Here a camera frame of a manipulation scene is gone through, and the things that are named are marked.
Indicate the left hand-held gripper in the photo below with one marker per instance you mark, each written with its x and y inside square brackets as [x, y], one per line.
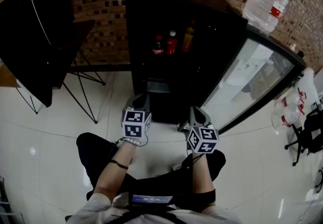
[133, 117]

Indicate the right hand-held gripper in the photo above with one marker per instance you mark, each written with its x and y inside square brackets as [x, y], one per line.
[204, 134]

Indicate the dark cola bottle red label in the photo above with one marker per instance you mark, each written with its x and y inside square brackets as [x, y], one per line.
[158, 47]

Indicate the black mini fridge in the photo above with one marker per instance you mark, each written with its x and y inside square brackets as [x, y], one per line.
[217, 41]

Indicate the person's left forearm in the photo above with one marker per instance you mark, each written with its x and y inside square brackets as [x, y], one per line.
[113, 177]

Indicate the person's right forearm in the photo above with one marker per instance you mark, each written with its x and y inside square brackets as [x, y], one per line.
[203, 177]

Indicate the black elastic wristband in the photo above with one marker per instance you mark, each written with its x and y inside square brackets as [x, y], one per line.
[121, 165]

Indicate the person's black trousers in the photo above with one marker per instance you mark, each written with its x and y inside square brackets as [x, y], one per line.
[96, 152]

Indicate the orange drink bottle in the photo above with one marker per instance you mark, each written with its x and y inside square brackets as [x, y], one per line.
[188, 40]

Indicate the black arm sleeve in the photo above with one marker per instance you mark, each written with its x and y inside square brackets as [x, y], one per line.
[207, 200]

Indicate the empty jug with red label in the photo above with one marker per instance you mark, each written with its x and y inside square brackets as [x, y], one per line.
[285, 118]
[292, 102]

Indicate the black device with screen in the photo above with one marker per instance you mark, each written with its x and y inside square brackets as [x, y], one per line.
[151, 199]

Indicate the person's white shirt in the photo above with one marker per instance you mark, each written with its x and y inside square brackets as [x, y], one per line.
[96, 210]

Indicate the black office chair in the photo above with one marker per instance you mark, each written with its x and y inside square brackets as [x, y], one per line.
[314, 134]
[321, 180]

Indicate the white plastic canister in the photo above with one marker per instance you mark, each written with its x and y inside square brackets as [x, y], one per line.
[310, 86]

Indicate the large clear water jug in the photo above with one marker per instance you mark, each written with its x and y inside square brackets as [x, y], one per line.
[267, 1]

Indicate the white metal rack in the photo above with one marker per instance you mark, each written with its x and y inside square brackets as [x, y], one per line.
[2, 192]

